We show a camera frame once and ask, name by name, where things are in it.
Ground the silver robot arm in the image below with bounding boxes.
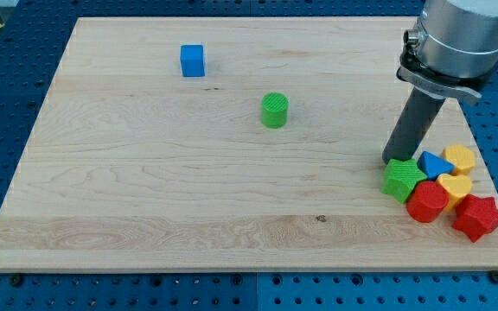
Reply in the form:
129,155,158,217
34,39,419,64
397,0,498,105

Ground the green star block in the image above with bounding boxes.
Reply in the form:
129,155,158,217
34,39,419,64
381,159,427,203

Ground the red star block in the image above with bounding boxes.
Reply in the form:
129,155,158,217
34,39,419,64
452,194,498,243

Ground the green cylinder block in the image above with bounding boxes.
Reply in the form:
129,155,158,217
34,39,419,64
261,92,289,128

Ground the light wooden board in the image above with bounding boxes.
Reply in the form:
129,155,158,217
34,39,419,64
0,17,498,274

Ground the blue cube block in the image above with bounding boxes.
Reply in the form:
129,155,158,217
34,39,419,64
180,44,205,77

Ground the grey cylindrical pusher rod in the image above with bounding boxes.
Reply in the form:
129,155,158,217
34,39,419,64
382,87,445,164

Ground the red cylinder block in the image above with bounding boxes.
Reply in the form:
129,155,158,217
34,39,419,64
405,181,449,223

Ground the blue triangle block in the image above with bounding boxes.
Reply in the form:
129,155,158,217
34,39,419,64
418,151,455,181

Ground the yellow heart block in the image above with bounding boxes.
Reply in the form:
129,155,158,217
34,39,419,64
436,174,473,212

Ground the yellow hexagon block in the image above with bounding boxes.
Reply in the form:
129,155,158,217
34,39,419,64
441,144,476,175

